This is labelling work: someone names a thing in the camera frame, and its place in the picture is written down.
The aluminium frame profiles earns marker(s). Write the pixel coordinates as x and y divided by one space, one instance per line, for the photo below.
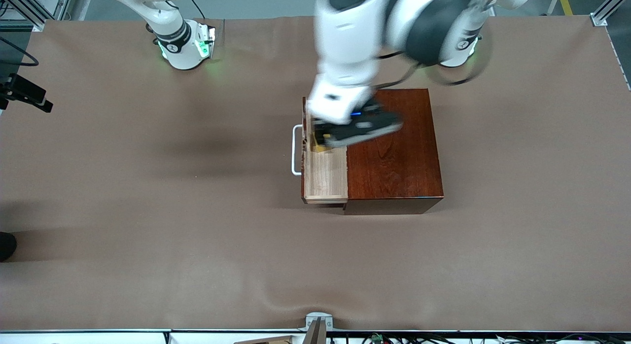
29 11

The yellow block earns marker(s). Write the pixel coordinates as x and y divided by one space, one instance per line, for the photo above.
320 148

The black round object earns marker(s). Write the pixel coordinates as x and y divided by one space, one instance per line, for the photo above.
6 246

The light wooden drawer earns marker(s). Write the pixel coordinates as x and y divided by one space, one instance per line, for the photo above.
325 176

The aluminium post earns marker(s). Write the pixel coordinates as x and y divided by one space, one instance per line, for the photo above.
315 335

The black table edge rail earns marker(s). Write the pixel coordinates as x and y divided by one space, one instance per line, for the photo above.
98 330

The dark brown wooden cabinet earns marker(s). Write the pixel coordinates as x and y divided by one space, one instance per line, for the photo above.
399 161

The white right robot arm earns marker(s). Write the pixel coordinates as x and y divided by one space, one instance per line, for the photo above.
180 58

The aluminium corner profile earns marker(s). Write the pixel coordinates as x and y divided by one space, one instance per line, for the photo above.
602 16

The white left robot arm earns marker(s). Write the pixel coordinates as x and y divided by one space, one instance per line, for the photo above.
350 38

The grey metal bracket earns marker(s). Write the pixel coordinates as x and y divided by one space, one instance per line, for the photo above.
315 316

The green terminal connector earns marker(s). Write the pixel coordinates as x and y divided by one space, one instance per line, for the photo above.
377 338

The brown wooden board piece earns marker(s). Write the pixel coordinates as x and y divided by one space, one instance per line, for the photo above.
271 341

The brown table cover sheet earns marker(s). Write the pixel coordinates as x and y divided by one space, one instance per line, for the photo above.
148 211

